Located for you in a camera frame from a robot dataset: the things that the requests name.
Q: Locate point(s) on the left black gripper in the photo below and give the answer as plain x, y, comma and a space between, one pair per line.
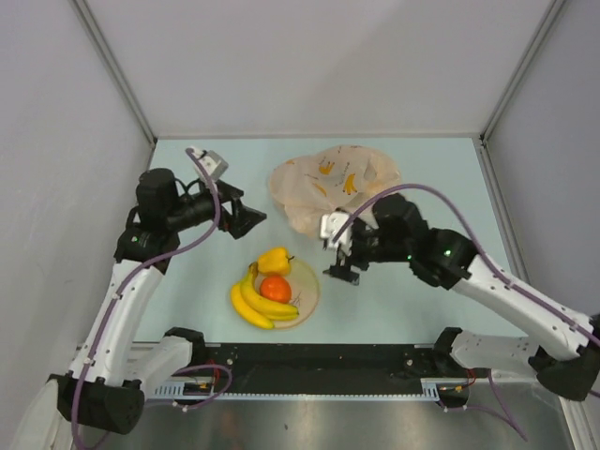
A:
242, 217

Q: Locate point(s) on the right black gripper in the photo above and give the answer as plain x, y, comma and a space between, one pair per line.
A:
352, 259

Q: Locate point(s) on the yellow fake bell pepper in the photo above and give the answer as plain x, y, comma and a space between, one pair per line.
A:
275, 261

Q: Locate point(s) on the fake orange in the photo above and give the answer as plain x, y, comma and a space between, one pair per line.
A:
276, 288

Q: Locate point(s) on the yellow fake banana bunch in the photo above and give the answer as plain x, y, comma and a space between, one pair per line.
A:
256, 309

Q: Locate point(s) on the translucent peach plastic bag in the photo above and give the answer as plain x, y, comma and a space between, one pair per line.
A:
340, 177

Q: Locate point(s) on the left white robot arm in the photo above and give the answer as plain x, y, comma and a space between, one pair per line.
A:
101, 389

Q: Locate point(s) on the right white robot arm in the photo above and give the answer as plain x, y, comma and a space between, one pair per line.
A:
560, 346

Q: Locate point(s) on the cream round plate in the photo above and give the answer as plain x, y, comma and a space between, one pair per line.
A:
306, 292

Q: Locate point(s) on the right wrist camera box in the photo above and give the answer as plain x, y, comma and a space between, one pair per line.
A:
335, 231

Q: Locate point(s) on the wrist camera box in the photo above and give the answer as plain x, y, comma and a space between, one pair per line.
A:
207, 163
335, 231

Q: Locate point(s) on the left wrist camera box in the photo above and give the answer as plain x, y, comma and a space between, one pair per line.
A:
207, 163

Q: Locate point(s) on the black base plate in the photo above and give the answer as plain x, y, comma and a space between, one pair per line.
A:
266, 370

